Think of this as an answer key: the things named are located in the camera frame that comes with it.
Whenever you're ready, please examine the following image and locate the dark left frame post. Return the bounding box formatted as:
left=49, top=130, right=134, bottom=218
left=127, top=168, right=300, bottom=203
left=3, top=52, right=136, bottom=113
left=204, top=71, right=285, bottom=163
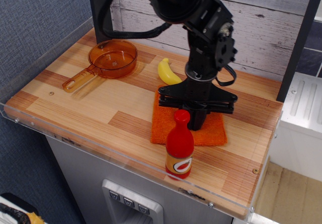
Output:
left=90, top=0, right=113, bottom=43

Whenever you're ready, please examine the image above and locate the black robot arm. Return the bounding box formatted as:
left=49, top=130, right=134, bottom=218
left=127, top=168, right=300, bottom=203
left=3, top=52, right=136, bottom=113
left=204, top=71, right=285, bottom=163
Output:
left=149, top=0, right=237, bottom=130

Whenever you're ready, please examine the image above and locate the red hot sauce bottle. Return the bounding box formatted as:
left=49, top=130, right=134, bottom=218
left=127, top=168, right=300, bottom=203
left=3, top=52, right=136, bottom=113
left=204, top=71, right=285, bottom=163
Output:
left=165, top=109, right=194, bottom=179

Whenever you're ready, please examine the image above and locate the grey toy fridge cabinet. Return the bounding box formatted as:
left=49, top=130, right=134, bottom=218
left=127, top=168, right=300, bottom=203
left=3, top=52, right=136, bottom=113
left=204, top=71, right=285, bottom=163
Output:
left=47, top=135, right=233, bottom=223

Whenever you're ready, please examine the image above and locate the yellow object bottom left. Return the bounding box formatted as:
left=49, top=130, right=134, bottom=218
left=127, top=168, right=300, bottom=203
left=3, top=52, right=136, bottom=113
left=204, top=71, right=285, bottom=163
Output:
left=26, top=212, right=45, bottom=224

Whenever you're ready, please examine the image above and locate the white toy sink unit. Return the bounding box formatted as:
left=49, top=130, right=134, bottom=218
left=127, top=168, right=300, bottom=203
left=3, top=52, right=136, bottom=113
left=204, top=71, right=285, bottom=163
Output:
left=269, top=73, right=321, bottom=181

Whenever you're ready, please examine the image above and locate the orange transparent toy pan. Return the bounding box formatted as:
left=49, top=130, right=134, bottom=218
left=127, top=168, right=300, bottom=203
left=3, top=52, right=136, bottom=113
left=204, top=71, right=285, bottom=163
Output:
left=62, top=40, right=138, bottom=93

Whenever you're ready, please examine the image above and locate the yellow toy banana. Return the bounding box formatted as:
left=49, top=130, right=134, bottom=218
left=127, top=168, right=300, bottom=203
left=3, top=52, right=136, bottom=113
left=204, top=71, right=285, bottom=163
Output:
left=157, top=58, right=182, bottom=85

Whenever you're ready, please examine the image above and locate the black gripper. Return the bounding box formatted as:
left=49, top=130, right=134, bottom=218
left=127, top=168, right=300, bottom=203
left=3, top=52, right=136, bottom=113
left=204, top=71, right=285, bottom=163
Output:
left=158, top=78, right=237, bottom=130

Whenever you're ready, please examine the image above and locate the grey dispenser panel with buttons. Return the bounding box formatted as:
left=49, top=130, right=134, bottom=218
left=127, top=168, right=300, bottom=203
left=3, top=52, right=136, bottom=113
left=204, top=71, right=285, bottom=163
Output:
left=102, top=179, right=164, bottom=223

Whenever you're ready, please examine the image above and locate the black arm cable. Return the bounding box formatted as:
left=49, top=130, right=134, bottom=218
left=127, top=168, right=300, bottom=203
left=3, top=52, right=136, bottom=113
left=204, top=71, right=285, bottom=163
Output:
left=97, top=0, right=237, bottom=87

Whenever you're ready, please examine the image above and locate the orange cloth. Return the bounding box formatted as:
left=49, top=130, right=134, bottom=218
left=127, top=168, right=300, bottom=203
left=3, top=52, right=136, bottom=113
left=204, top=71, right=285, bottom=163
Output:
left=150, top=92, right=227, bottom=146

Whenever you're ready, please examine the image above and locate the dark right frame post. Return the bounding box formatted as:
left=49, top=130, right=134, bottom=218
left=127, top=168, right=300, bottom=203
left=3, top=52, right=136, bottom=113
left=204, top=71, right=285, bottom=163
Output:
left=276, top=0, right=320, bottom=103

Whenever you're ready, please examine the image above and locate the dark frame post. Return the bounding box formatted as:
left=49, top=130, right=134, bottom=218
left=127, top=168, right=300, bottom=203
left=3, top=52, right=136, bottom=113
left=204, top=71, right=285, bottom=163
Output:
left=276, top=0, right=320, bottom=103
left=90, top=0, right=113, bottom=43

